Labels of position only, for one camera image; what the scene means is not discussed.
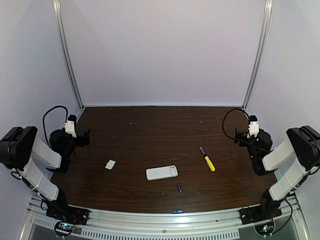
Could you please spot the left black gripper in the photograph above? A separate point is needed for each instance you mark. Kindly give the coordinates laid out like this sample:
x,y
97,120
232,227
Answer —
x,y
83,138

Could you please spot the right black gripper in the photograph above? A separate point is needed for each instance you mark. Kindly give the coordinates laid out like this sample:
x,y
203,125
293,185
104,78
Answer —
x,y
240,136

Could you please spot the white battery cover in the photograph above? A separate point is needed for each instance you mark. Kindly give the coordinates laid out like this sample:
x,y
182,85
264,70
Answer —
x,y
110,164

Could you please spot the yellow handled screwdriver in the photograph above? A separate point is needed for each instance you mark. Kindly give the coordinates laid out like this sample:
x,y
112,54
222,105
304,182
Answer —
x,y
208,160

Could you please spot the white remote control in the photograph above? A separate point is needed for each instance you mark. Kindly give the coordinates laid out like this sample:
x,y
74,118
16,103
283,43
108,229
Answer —
x,y
160,173

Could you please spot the blue AAA battery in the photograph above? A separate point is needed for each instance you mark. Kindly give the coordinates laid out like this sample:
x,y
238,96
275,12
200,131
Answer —
x,y
177,212

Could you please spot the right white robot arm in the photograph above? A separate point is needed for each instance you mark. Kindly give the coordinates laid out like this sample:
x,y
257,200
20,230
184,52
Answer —
x,y
299,151

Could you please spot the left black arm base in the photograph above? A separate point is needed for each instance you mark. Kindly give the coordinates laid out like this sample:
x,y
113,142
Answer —
x,y
67,220

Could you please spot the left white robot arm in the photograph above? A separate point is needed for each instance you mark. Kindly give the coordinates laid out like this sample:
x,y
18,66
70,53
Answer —
x,y
20,147

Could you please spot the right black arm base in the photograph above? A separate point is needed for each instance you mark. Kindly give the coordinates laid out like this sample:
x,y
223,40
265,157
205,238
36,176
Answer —
x,y
263,224

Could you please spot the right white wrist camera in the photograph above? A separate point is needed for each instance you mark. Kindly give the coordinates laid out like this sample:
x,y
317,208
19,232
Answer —
x,y
253,127

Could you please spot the front aluminium rail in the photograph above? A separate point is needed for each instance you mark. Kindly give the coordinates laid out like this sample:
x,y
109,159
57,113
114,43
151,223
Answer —
x,y
211,225

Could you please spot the left aluminium frame post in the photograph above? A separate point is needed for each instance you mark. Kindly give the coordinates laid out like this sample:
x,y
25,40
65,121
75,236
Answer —
x,y
65,53

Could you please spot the aluminium frame post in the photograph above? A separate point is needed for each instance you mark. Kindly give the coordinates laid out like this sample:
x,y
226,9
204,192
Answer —
x,y
65,53
264,32

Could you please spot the right aluminium frame post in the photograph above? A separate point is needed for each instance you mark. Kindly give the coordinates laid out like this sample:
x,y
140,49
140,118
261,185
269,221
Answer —
x,y
264,32

